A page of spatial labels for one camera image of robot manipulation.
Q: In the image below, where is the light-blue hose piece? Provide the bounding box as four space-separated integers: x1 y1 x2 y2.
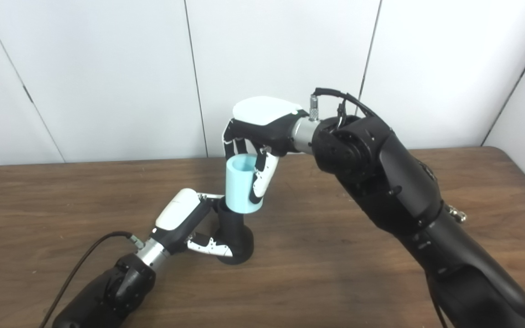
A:
225 154 264 214

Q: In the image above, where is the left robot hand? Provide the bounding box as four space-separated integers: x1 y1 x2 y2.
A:
153 188 234 258

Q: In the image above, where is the black nozzle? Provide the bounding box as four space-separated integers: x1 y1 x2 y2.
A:
212 197 254 265

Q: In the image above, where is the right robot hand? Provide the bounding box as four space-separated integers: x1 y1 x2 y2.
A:
222 96 311 205

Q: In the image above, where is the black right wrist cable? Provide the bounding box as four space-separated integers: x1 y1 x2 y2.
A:
308 87 377 121

